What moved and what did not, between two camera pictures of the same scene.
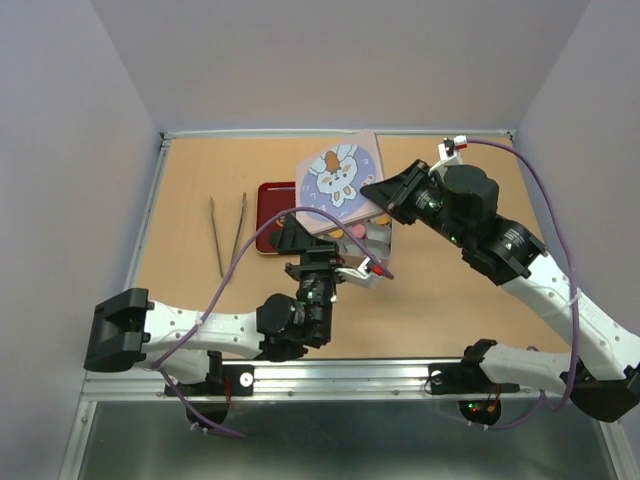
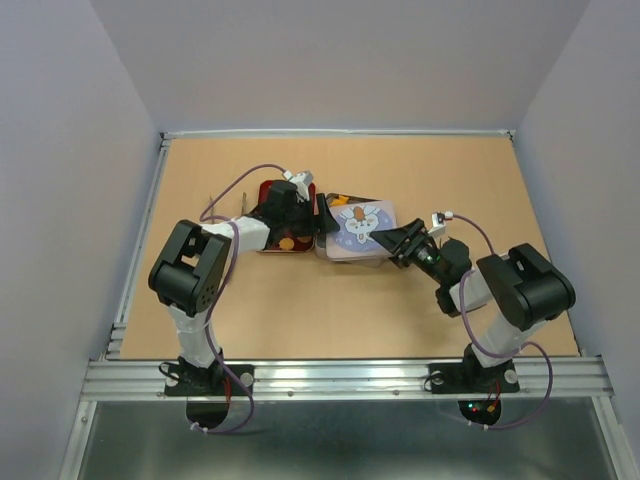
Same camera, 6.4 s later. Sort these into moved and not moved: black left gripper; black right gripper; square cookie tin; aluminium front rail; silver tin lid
Moved: black left gripper; silver tin lid; black right gripper
Not moved: square cookie tin; aluminium front rail
